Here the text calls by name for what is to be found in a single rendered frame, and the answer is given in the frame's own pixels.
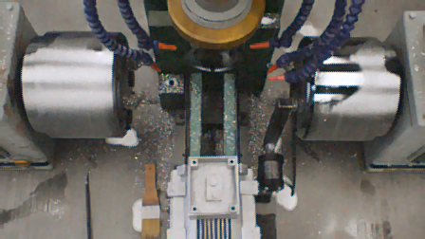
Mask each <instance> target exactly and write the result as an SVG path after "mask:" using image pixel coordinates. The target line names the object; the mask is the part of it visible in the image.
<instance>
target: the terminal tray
mask: <svg viewBox="0 0 425 239"><path fill-rule="evenodd" d="M203 166H204V167H203ZM237 166H238V164H237V156H195V157H188V218H189V219H190V220H195V219H204V218H205V219H209V218H211V219H217V218H219V219H222V218H223V219H237V218H238V216H239V214H240V209H239V208H240V206H239V187H238V183H239V182H238V168H237ZM201 167H203V168H202V171H201ZM218 171H219V172H218ZM202 172H205V174H203V173H202ZM225 172H227V174H224V173H225ZM196 173H198V175H196ZM215 174H217V175H215ZM222 174H223V175H222ZM230 174H232V175H230ZM198 177H199V178H200V179H201V181H199V182H198V180H199V179H198ZM232 178H233V180H232ZM202 179H203V181H202ZM222 179H223V180H224V182H223V180H222ZM205 182H206V183H205ZM199 183H201V184H202V185H201V184H200V185H199V186H198V184H199ZM230 183H232V184H230ZM196 184H197V185H196ZM205 184H206V185H205ZM227 186H228V187H227ZM197 187H198V188H197ZM193 188H194V189H193ZM226 188H227V190H226ZM199 190H200V193H199ZM206 190H207V191H206ZM204 191H206V192H204ZM231 193H232V194H233V195H234V197H233V195H231ZM198 194H199V195H198ZM195 196H196V197H195ZM225 196H226V198H225ZM223 198H224V199H223ZM200 199H201V200H200ZM222 199H223V200H224V201H222ZM219 200H220V201H219ZM196 201H197V202H200V203H197V202H196ZM232 201H233V202H232ZM195 203H197V204H195ZM215 203H217V204H216V205H214V204H215ZM227 203H230V204H227ZM223 204H224V206H223ZM226 204H227V205H226ZM217 206H218V207H217ZM227 206H228V207H227ZM220 207H223V208H220ZM204 208H205V209H206V210H204ZM216 210H217V211H216ZM225 211H226V212H225Z"/></svg>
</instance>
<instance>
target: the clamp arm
mask: <svg viewBox="0 0 425 239"><path fill-rule="evenodd" d="M293 108H294V100H293V99H292V98H278V101H277V102H276V105H275V109H274V111H273V113H272V118H271V119H270V122H269V124H268V129H267V131H266V135H265V137H264V139H263V148H266V149H267V145H268V148H271V145H272V148H275V147H276V145H277V143H278V140H279V138H280V136H281V135H282V132H283V130H284V129H285V125H286V123H287V121H288V118H289V116H290V114H291V111H292V109H293ZM274 145H275V147H274Z"/></svg>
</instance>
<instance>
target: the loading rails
mask: <svg viewBox="0 0 425 239"><path fill-rule="evenodd" d="M192 74H193V76H192ZM196 74H197V76H198V75H199V77H196ZM226 77H227V78H226ZM193 78H194V79H193ZM230 78H231V79H232V80H230ZM227 79H229V80H230V81H228V80H227ZM234 79H235V80H234ZM190 81H191V82H192V83H191V82H190ZM196 81H197V82H196ZM232 81H233V82H232ZM228 83H229V84H228ZM193 84H194V85H195V84H196V86H194V85H193ZM225 84H226V86H227V87H228V88H227V87H226V88H225V86H224V85H225ZM227 84H228V85H227ZM201 85H202V74H201V73H191V71H188V70H187V71H186V89H185V90H184V92H186V95H185V111H176V125H185V154H182V156H184V164H187V165H188V157H195V156H201V147H200V146H201V135H199V133H201V128H202V127H203V128H202V129H223V156H237V164H241V157H242V156H243V155H241V148H240V126H249V112H240V93H241V90H240V72H236V75H235V74H233V75H232V74H227V76H226V74H224V84H223V111H201V108H202V86H201ZM190 87H191V88H190ZM197 87H198V88H199V89H197ZM230 87H231V88H230ZM235 87H236V88H235ZM195 90H196V93H197V94H196V93H195ZM197 90H200V91H197ZM234 90H236V91H234ZM191 91H192V92H194V93H193V95H194V97H193V95H192V92H191ZM228 91H229V93H228ZM233 91H234V92H233ZM190 92H191V93H190ZM200 93H201V95H200ZM225 93H226V95H225ZM227 93H228V94H227ZM190 94H191V95H190ZM197 95H199V97H198V96H197ZM225 96H227V98H226V97H225ZM235 96H236V97H235ZM196 97H197V98H196ZM200 98H201V99H200ZM224 98H225V100H226V101H225V100H224ZM233 98H235V99H233ZM233 100H235V101H233ZM192 101H193V102H192ZM198 101H199V102H198ZM228 101H229V104H228ZM194 102H195V103H194ZM225 102H226V104H224V103H225ZM200 103H201V104H200ZM231 103H232V105H231ZM235 103H236V104H235ZM199 104H200V105H199ZM200 106H201V108H200ZM235 106H236V107H235ZM194 107H195V108H194ZM192 108H193V109H192ZM229 110H230V111H229ZM235 110H236V111H235ZM231 111H233V113H232V112H231ZM225 112H226V113H225ZM227 112H229V113H227ZM194 113H195V114H194ZM224 113H225V114H224ZM199 114H200V115H199ZM225 115H227V116H226V118H227V120H226V121H225ZM228 115H230V116H231V118H230V116H228ZM199 117H200V118H201V120H199ZM232 117H233V118H232ZM229 119H230V120H229ZM234 121H236V122H234ZM192 123H194V124H193V125H192ZM190 124H191V125H190ZM224 124H225V126H224ZM235 124H236V125H235ZM233 125H234V126H235V127H236V129H235V127H234V126H233ZM189 126H191V127H189ZM229 126H230V127H229ZM224 127H226V128H225V129H224ZM227 127H228V128H229V129H228V128H227ZM190 128H192V129H190ZM234 129H235V130H234ZM225 130H227V131H228V132H227V131H226V132H225ZM193 131H194V133H195V134H194V133H193ZM197 131H199V132H197ZM231 133H232V134H233V135H231ZM190 135H191V136H190ZM194 135H195V136H194ZM189 137H190V138H189ZM224 137H225V138H224ZM227 137H229V138H227ZM232 139H233V140H232ZM192 140H193V141H192ZM228 141H229V143H230V145H229V144H228V143H227V142H228ZM195 142H197V144H196V145H195V144H194V143H195ZM189 144H190V145H189ZM231 144H233V145H231ZM199 145H200V146H199ZM234 146H235V147H234ZM199 147H200V149H199ZM233 147H234V148H233ZM194 148H197V149H194ZM232 148H233V149H232ZM235 148H236V150H235ZM193 149H194V150H193Z"/></svg>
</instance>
